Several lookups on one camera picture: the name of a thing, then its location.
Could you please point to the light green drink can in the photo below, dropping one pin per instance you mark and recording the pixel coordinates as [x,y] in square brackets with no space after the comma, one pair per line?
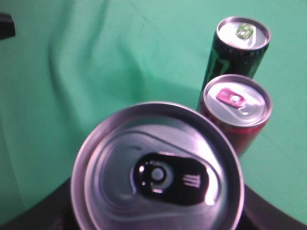
[157,166]

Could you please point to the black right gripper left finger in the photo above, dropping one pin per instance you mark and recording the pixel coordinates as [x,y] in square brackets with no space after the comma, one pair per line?
[54,212]

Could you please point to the black object at edge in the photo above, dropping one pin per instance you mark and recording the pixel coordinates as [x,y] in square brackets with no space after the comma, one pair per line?
[7,27]

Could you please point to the black Monster energy can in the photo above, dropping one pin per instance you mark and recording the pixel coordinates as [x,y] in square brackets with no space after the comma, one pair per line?
[238,47]

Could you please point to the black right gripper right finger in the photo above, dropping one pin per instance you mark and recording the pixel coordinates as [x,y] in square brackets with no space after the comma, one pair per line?
[259,214]

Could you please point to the green fabric cloth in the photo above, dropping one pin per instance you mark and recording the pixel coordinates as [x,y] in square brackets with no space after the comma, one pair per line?
[74,62]

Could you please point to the pink energy drink can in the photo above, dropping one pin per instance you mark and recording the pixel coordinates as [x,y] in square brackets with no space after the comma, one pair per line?
[239,106]

